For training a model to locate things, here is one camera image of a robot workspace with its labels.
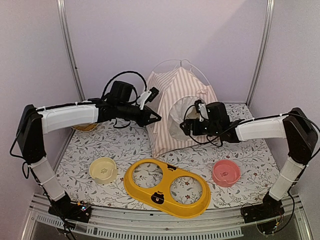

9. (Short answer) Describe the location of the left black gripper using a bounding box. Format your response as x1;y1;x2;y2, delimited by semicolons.
117;101;162;127

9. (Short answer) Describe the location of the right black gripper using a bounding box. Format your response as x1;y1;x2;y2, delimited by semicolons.
179;118;220;137

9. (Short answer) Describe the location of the pink striped pet tent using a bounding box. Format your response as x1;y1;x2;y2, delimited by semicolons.
146;67;218;158

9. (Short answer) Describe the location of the pink pet bowl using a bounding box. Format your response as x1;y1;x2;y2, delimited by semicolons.
212;159;241;188

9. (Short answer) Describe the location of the white tent pole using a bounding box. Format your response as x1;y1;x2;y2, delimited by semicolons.
151;58;212;86

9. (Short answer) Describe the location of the cream pet bowl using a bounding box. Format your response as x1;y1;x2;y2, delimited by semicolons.
89;157;118;185

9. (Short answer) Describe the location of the yellow double bowl holder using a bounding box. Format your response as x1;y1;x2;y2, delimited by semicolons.
123;158;211;219

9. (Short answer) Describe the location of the brown checkered mat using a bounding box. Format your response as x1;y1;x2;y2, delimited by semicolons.
186;111;200;119

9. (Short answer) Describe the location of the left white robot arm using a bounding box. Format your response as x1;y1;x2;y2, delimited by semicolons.
12;74;161;217

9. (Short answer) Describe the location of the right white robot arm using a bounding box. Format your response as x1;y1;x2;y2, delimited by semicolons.
179;100;320;218

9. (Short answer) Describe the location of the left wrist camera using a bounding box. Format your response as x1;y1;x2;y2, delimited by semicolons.
136;87;159;110

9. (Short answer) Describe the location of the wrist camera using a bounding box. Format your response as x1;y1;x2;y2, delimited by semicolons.
136;87;159;110
194;99;209;122

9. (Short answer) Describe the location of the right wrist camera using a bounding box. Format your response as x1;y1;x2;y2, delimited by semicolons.
194;99;209;122

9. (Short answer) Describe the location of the front aluminium rail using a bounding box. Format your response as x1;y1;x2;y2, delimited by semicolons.
21;194;315;240

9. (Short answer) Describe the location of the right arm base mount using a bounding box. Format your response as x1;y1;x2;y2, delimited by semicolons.
240;193;285;223

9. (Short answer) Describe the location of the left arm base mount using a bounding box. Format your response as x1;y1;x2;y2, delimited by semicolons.
48;192;92;223

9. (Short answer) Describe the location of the left aluminium frame post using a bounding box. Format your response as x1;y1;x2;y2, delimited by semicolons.
56;0;88;108

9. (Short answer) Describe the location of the aluminium frame post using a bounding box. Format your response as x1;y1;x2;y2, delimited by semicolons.
245;0;275;108
56;0;88;108

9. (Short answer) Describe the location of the right aluminium frame post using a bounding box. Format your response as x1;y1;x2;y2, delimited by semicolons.
245;0;275;108

